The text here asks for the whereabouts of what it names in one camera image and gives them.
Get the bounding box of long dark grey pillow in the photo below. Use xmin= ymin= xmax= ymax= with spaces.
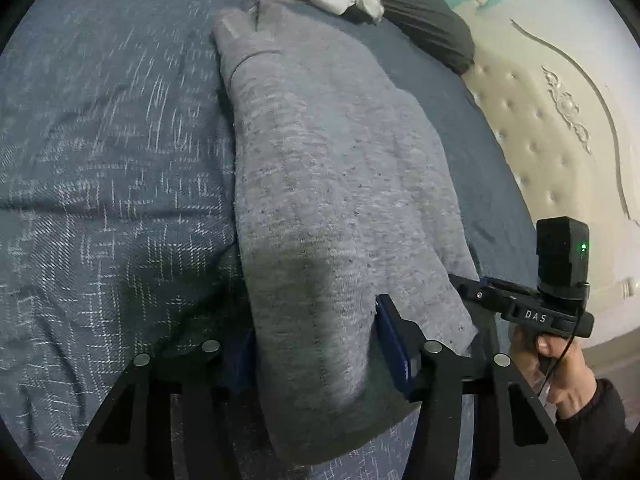
xmin=344 ymin=0 xmax=476 ymax=76

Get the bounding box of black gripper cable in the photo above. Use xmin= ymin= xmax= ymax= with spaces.
xmin=541 ymin=306 xmax=586 ymax=401

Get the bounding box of dark blue bed sheet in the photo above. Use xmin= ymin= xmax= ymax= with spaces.
xmin=0 ymin=0 xmax=539 ymax=480

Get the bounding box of cream tufted headboard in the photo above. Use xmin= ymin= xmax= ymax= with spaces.
xmin=455 ymin=0 xmax=639 ymax=347

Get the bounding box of person's right forearm black sleeve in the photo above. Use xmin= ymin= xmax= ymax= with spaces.
xmin=555 ymin=378 xmax=639 ymax=480

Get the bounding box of grey sweatshirt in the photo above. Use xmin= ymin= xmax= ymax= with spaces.
xmin=214 ymin=3 xmax=476 ymax=465

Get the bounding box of person's right hand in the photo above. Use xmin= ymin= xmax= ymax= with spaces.
xmin=510 ymin=327 xmax=597 ymax=419

